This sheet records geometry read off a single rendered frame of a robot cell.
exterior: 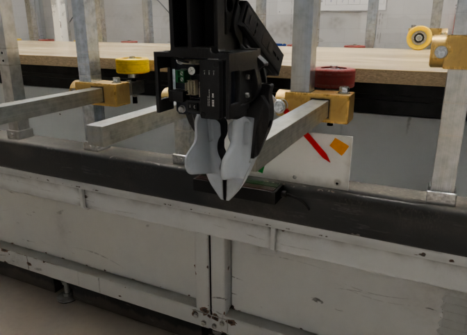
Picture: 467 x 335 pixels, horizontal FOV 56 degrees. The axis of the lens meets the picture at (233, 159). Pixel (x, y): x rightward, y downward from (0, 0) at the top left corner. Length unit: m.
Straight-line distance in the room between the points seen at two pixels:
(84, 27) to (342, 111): 0.58
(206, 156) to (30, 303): 1.48
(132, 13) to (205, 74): 9.22
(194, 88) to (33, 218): 1.44
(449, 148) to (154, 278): 1.02
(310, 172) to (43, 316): 1.22
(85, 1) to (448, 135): 0.76
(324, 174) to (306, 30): 0.26
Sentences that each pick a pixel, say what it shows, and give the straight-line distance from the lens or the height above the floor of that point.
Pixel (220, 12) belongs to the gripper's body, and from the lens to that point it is 0.37.
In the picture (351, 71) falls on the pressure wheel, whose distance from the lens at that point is 0.84.
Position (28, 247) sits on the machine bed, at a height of 0.18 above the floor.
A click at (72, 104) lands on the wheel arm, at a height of 0.83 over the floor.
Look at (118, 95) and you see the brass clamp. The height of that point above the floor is 0.84.
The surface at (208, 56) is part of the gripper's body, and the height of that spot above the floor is 0.96.
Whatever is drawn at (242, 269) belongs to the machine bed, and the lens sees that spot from 1.29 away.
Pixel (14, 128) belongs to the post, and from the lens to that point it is 1.26.
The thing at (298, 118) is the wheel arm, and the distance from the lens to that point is 0.62.
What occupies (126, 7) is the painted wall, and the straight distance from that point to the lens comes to 9.65.
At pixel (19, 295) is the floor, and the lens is 1.92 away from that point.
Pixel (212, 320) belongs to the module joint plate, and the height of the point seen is 0.14.
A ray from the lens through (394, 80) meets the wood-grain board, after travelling 0.92.
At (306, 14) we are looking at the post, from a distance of 0.78.
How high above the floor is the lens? 0.99
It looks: 17 degrees down
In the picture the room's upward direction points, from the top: straight up
